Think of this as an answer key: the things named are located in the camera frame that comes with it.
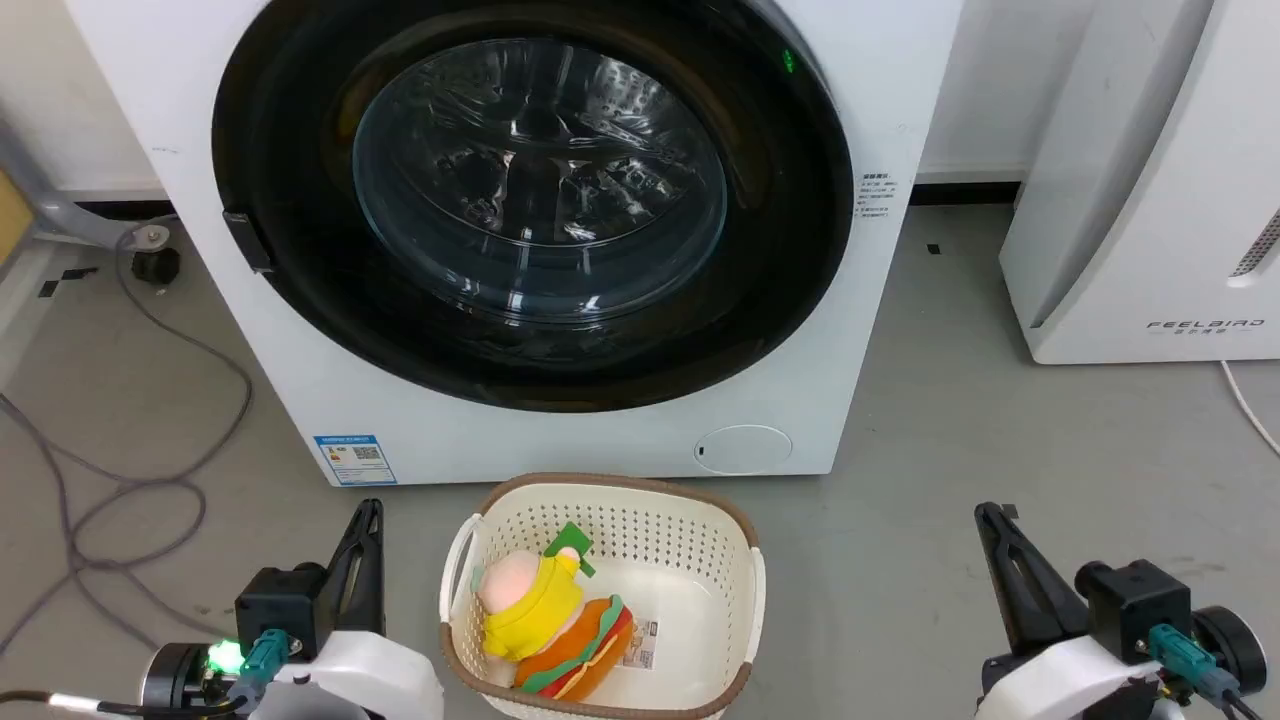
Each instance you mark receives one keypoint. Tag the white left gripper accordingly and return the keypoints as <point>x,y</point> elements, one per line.
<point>370,680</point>

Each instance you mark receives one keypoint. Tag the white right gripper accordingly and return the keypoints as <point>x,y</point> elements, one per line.
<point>1070,685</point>

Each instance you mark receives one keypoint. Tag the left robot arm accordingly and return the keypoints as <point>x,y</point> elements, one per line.
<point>175,675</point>

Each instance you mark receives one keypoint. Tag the white front-load washing machine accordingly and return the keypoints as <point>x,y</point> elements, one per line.
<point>600,445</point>

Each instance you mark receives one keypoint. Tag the black round glass washer door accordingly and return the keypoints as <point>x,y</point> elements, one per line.
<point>785,250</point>

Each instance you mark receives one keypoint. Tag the blue energy label sticker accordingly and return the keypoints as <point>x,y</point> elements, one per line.
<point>355,460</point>

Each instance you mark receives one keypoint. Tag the pink doll in yellow hoodie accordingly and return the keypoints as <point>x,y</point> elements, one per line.
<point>535,610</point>

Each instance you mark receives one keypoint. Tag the hamburger plush toy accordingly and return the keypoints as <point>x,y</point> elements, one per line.
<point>580,650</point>

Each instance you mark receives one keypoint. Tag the printed label in basket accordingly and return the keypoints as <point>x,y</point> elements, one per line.
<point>640,645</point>

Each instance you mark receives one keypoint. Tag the round white filter cover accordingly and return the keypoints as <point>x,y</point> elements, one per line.
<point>743,450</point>

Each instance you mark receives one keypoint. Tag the white perforated laundry basket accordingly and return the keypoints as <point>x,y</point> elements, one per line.
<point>680,560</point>

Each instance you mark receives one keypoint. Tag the black caster wheel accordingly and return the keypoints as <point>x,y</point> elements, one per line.
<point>156,264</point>

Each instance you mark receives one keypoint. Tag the white Feelbird air purifier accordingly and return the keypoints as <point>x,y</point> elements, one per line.
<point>1130,230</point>

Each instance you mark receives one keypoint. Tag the small printed text sticker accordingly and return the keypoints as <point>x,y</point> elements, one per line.
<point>877,195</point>

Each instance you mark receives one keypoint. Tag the tan wooden board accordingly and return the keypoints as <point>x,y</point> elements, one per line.
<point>12,215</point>

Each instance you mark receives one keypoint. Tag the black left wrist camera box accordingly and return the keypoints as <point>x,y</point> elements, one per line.
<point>280,605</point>

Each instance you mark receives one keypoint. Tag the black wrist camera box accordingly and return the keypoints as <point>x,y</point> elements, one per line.
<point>1135,605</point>
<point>280,605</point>

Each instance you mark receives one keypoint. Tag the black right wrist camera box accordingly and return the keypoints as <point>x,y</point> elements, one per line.
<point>1135,605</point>

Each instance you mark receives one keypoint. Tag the grey metal frame leg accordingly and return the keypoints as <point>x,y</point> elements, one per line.
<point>60,215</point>

